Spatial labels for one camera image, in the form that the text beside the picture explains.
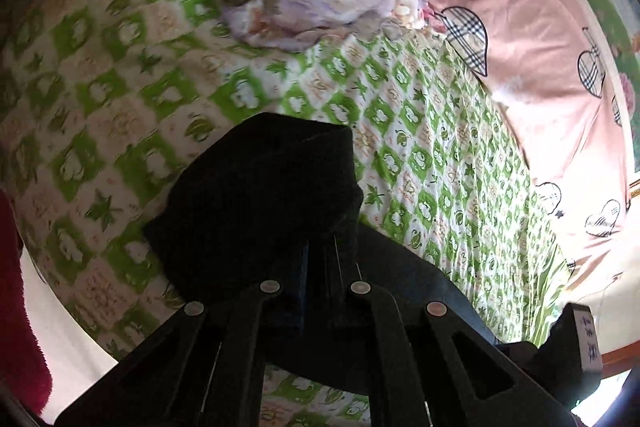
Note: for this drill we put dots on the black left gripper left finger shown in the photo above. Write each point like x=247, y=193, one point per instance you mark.
x=203, y=367

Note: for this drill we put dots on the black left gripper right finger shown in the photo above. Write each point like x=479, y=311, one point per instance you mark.
x=430, y=368

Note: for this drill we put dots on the dark navy pants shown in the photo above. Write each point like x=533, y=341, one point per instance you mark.
x=276, y=198

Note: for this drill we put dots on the red fleece garment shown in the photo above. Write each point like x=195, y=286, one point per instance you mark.
x=23, y=367

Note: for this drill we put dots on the green white patterned quilt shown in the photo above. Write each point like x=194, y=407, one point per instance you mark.
x=105, y=102

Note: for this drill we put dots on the pink heart print bedsheet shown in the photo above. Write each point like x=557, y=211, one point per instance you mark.
x=547, y=64

